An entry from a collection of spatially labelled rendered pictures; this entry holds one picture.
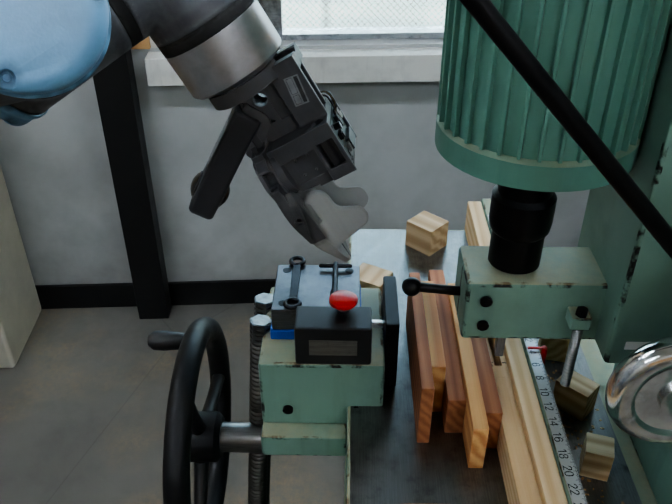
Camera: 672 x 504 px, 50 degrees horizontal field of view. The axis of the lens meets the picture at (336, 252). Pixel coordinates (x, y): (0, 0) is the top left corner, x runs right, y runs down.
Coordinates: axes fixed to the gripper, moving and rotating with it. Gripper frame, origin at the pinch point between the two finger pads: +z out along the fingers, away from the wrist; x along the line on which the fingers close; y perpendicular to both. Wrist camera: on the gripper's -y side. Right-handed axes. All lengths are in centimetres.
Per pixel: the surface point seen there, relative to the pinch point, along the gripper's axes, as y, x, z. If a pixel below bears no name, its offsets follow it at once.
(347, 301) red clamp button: -1.8, -0.7, 5.5
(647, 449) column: 18.7, -3.0, 39.3
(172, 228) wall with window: -86, 129, 42
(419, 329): 2.7, 0.5, 13.5
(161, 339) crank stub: -26.9, 6.0, 4.3
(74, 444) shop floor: -115, 68, 59
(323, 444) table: -12.1, -5.4, 18.5
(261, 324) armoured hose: -12.7, 1.7, 5.4
